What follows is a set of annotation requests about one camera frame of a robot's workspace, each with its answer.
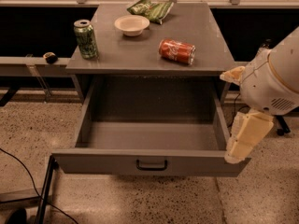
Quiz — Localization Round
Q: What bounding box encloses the green soda can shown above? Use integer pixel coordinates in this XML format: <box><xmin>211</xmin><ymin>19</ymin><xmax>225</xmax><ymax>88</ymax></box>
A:
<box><xmin>74</xmin><ymin>20</ymin><xmax>98</xmax><ymax>59</ymax></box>

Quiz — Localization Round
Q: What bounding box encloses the red coke can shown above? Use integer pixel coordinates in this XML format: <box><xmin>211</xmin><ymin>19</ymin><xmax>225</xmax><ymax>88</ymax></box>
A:
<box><xmin>159</xmin><ymin>38</ymin><xmax>195</xmax><ymax>65</ymax></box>

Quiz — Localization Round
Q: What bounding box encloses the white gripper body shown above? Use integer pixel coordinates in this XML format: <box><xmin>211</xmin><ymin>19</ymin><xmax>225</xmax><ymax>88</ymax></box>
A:
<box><xmin>240</xmin><ymin>49</ymin><xmax>299</xmax><ymax>115</ymax></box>

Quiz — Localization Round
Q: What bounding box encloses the small black round object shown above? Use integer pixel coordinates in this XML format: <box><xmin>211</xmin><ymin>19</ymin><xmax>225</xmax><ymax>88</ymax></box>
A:
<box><xmin>43</xmin><ymin>52</ymin><xmax>58</xmax><ymax>64</ymax></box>

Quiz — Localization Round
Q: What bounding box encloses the green chip bag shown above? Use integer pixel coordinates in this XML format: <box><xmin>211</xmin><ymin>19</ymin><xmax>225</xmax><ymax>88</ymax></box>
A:
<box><xmin>126</xmin><ymin>0</ymin><xmax>174</xmax><ymax>24</ymax></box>

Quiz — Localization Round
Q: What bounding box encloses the black floor cable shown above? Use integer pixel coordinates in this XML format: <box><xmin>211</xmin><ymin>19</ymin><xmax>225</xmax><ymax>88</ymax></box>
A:
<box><xmin>0</xmin><ymin>147</ymin><xmax>79</xmax><ymax>224</ymax></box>

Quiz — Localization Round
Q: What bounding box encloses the black cable right side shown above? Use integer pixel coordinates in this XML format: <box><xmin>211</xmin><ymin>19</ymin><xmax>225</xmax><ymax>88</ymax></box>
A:
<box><xmin>227</xmin><ymin>92</ymin><xmax>250</xmax><ymax>129</ymax></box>

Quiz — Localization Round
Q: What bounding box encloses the open grey top drawer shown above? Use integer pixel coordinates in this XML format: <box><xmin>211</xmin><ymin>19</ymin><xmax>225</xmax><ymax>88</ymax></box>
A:
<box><xmin>53</xmin><ymin>76</ymin><xmax>247</xmax><ymax>176</ymax></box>

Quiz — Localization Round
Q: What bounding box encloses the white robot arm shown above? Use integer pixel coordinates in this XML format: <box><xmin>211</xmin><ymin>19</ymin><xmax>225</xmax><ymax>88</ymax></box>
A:
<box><xmin>220</xmin><ymin>28</ymin><xmax>299</xmax><ymax>164</ymax></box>

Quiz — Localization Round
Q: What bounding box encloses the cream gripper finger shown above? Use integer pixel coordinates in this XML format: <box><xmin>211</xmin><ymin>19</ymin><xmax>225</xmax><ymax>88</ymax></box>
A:
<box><xmin>224</xmin><ymin>109</ymin><xmax>274</xmax><ymax>164</ymax></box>
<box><xmin>220</xmin><ymin>66</ymin><xmax>245</xmax><ymax>86</ymax></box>

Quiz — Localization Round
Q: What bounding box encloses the grey cabinet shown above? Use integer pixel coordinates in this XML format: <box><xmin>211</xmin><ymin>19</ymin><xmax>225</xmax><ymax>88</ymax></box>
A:
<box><xmin>66</xmin><ymin>3</ymin><xmax>235</xmax><ymax>100</ymax></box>

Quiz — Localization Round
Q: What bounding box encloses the black drawer handle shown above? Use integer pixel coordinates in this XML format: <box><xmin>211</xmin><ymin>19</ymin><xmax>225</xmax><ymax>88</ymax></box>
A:
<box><xmin>135</xmin><ymin>160</ymin><xmax>168</xmax><ymax>172</ymax></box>

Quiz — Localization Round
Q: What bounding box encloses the black metal leg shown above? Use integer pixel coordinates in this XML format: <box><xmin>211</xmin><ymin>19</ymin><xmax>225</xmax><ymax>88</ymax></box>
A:
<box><xmin>35</xmin><ymin>155</ymin><xmax>58</xmax><ymax>224</ymax></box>

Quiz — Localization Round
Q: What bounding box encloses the white bowl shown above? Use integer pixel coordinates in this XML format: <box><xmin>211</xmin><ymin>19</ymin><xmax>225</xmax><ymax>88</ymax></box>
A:
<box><xmin>114</xmin><ymin>15</ymin><xmax>150</xmax><ymax>37</ymax></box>

